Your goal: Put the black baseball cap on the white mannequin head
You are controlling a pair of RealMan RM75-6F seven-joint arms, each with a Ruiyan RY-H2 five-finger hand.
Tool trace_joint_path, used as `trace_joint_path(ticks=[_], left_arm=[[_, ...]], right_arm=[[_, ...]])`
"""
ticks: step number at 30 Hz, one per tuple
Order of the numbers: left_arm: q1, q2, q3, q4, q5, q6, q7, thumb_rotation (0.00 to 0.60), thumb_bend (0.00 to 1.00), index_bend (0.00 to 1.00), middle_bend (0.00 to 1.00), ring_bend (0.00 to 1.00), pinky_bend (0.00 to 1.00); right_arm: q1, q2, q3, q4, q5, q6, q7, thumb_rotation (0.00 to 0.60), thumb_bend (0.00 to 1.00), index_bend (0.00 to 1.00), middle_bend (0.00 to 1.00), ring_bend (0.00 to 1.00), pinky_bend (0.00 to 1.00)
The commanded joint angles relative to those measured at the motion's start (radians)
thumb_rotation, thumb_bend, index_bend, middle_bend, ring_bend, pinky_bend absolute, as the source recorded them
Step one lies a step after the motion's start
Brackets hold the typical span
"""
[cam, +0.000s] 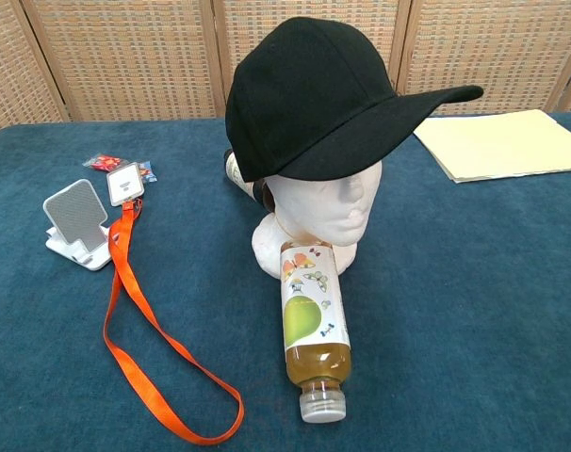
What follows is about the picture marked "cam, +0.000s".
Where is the black baseball cap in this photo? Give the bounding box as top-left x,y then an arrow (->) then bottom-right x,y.
224,16 -> 484,184

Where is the white foam mannequin head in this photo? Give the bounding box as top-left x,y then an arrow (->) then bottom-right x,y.
251,159 -> 384,280

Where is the dark bottle with white label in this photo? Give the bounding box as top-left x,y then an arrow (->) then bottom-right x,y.
222,148 -> 273,211

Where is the blue plush tablecloth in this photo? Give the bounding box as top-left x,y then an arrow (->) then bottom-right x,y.
0,111 -> 571,452

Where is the juice bottle with butterfly label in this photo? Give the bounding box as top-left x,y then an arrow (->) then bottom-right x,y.
279,239 -> 352,424

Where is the white badge card holder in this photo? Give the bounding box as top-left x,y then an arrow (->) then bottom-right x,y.
106,161 -> 142,207

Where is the red candy packet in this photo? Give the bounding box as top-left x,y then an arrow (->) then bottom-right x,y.
82,153 -> 122,172

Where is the white folding phone stand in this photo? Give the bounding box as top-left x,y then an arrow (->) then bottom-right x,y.
42,178 -> 113,272

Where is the cream manila folder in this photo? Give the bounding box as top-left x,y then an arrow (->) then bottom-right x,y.
412,108 -> 571,184

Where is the woven wooden folding screen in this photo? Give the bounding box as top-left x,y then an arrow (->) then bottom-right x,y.
0,0 -> 571,137

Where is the orange lanyard strap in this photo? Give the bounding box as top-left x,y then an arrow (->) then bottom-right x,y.
102,198 -> 246,446

